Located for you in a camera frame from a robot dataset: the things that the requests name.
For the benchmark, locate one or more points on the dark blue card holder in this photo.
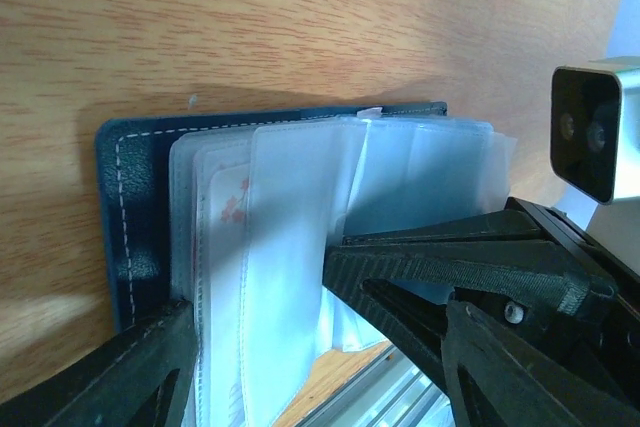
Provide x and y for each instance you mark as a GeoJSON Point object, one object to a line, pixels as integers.
{"type": "Point", "coordinates": [262, 314]}

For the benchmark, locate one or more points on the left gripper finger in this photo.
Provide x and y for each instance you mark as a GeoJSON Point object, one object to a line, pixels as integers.
{"type": "Point", "coordinates": [141, 377]}

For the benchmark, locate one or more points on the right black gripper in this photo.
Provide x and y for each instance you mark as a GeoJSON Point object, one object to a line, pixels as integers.
{"type": "Point", "coordinates": [520, 317]}

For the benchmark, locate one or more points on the aluminium front rail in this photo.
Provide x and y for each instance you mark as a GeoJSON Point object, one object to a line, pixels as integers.
{"type": "Point", "coordinates": [389, 391]}

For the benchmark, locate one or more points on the white card with blossoms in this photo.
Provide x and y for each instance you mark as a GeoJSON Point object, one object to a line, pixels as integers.
{"type": "Point", "coordinates": [227, 201]}

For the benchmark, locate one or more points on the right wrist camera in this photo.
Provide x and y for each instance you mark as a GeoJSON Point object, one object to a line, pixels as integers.
{"type": "Point", "coordinates": [594, 133]}

